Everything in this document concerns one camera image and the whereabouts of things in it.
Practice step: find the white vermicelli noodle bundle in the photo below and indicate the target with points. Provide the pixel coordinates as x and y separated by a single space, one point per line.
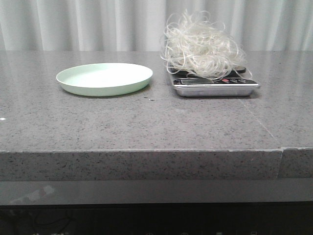
194 45

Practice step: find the light green round plate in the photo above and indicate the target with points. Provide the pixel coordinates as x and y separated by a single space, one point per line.
104 79

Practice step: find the black silver kitchen scale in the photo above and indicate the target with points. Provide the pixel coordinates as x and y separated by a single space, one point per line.
238 83

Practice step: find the white pleated curtain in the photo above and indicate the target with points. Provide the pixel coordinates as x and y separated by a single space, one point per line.
138 25

